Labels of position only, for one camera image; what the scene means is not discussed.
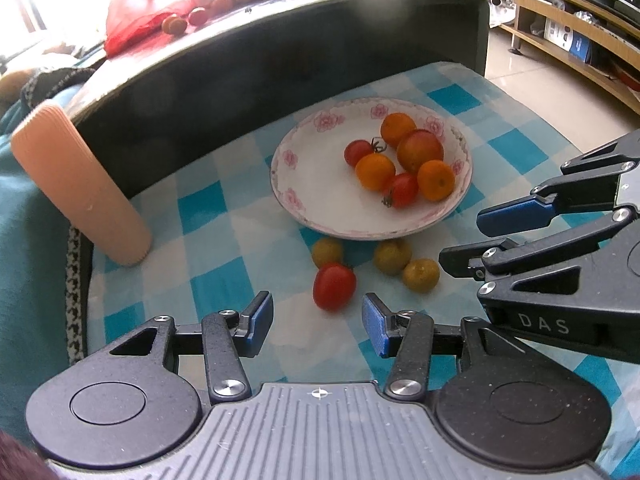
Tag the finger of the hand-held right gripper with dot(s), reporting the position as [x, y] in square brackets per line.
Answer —
[475, 257]
[510, 215]

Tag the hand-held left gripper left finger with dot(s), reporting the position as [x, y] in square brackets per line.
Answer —
[262, 316]

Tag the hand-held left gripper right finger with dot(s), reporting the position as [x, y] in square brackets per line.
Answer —
[372, 321]

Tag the red cherry tomato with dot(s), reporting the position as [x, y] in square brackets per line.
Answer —
[334, 286]
[198, 16]
[401, 190]
[357, 153]

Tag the large red-orange tomato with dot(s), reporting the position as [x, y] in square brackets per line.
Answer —
[420, 150]

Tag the white floral plate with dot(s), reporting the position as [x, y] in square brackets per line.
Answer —
[320, 180]

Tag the yellow-green cherry tomato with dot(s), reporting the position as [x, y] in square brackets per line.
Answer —
[421, 275]
[392, 256]
[327, 252]

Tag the blue checked cloth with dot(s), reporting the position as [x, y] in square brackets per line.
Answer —
[225, 270]

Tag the wooden shelf unit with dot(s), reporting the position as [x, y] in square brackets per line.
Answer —
[530, 40]

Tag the blue box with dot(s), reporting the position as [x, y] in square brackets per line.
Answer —
[581, 45]

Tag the houndstooth fabric trim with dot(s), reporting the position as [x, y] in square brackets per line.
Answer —
[75, 300]

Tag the white box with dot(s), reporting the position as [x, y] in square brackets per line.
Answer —
[557, 32]

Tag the pink ribbed bottle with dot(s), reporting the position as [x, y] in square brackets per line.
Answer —
[75, 175]

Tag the teal blanket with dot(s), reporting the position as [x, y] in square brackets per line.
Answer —
[30, 270]

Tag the dark coffee table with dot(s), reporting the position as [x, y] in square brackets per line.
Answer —
[250, 60]

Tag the person's maroon clothing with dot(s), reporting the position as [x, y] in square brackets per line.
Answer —
[15, 460]

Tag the yellow-orange cherry tomato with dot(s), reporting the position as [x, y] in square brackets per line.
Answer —
[174, 24]

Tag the houndstooth pillow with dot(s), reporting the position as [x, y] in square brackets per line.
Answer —
[55, 82]

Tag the red plastic bag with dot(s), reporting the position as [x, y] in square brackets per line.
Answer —
[130, 15]

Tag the mustard pillow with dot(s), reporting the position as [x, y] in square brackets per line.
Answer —
[12, 85]

